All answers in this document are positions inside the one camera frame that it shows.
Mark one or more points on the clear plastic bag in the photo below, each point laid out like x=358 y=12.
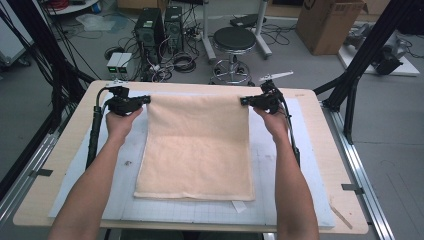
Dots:
x=95 y=22

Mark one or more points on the thin wooden stick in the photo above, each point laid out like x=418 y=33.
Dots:
x=340 y=216

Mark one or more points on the white panel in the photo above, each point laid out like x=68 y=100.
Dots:
x=13 y=40

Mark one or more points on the black round stool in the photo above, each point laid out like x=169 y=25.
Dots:
x=234 y=39

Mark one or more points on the white grid mat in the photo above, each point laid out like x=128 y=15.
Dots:
x=290 y=200

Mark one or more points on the white stand leg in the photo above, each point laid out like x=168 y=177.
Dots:
x=262 y=36
x=208 y=40

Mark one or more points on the large black computer tower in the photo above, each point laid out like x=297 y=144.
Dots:
x=148 y=31

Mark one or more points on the flat black floor box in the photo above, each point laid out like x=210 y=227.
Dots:
x=246 y=20

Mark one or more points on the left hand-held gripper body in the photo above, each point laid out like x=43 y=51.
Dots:
x=121 y=103

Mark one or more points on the grey robot parts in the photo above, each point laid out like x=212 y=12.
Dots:
x=386 y=58

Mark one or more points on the person's right hand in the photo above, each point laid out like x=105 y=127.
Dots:
x=273 y=125

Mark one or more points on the round white table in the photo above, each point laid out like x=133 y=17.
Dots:
x=71 y=7

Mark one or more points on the slim black computer tower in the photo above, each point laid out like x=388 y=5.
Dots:
x=173 y=26

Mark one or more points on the grey tape strip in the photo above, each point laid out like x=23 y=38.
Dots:
x=352 y=188
x=42 y=172

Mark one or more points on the aluminium rail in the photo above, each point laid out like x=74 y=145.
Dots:
x=360 y=173
x=23 y=176

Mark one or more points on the black frame strut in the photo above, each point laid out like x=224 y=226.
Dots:
x=40 y=43
x=363 y=56

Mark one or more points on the white floor board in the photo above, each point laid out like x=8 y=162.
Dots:
x=408 y=68

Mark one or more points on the white power supply box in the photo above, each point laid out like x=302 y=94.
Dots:
x=125 y=65
x=113 y=65

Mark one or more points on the peach towel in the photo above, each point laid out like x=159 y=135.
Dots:
x=196 y=150

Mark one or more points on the brown cardboard box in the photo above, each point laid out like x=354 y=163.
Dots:
x=328 y=28

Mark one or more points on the person's left hand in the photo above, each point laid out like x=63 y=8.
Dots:
x=121 y=126

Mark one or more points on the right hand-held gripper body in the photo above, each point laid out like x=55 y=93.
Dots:
x=270 y=98

